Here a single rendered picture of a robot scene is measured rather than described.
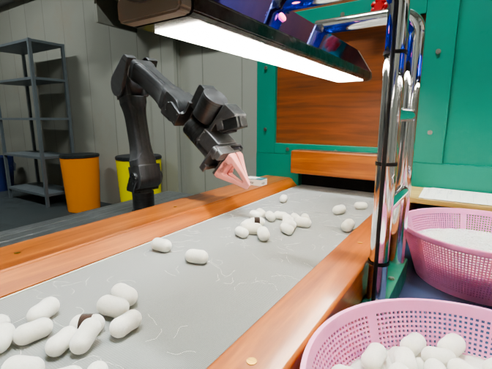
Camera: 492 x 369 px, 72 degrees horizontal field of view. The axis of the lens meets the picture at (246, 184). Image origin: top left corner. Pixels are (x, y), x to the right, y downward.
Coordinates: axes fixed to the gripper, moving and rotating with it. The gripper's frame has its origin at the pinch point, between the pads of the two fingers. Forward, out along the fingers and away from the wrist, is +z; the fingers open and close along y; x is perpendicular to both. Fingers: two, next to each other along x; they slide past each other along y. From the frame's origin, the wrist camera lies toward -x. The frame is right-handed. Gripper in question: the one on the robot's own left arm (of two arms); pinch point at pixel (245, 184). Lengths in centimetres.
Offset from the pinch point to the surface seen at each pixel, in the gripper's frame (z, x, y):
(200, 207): -3.1, 9.4, -5.5
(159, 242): 3.3, 4.7, -24.4
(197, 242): 5.9, 4.8, -17.5
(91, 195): -174, 232, 135
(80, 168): -194, 210, 127
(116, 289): 8.9, -0.3, -37.9
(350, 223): 20.5, -10.1, 2.6
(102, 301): 9.7, -1.0, -40.4
